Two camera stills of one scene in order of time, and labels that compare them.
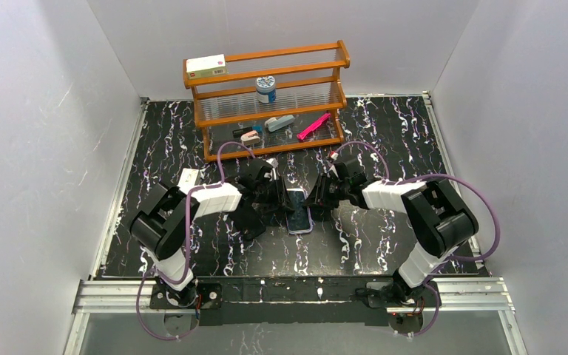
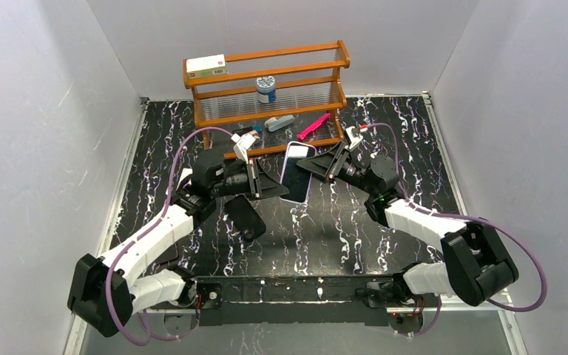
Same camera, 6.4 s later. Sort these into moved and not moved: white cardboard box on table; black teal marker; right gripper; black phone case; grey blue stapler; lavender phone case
Moved: right gripper; lavender phone case
Not moved: black phone case; black teal marker; grey blue stapler; white cardboard box on table
